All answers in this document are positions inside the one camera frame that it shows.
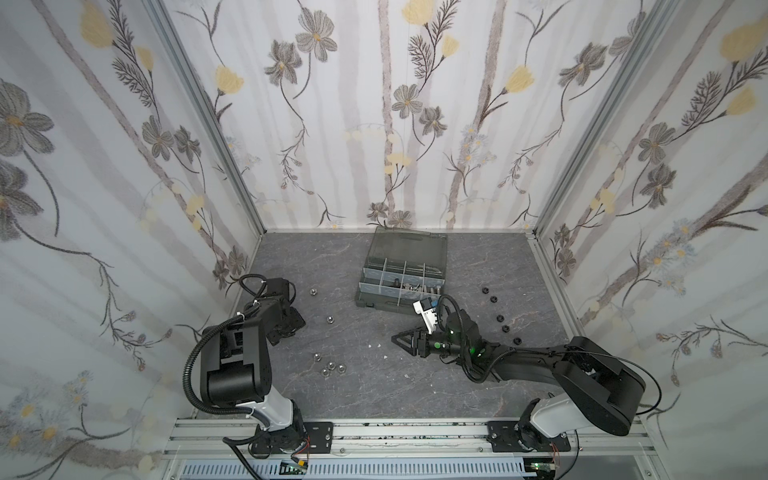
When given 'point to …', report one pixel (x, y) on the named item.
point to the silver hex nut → (330, 319)
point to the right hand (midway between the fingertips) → (390, 334)
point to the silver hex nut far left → (313, 291)
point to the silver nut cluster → (342, 368)
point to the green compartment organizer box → (403, 266)
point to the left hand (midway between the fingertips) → (285, 319)
